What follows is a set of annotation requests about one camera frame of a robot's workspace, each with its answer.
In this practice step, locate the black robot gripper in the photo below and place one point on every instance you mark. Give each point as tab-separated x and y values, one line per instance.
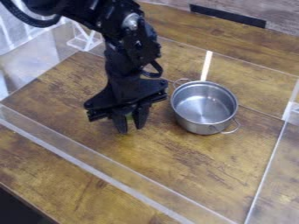
134	88

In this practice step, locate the stainless steel pot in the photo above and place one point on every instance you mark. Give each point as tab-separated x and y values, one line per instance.
206	107

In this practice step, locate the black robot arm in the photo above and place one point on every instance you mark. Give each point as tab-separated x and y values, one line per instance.
118	19

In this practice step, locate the clear acrylic bracket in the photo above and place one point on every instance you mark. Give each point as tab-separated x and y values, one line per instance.
85	41

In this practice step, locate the black wall strip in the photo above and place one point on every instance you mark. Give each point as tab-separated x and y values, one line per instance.
246	20

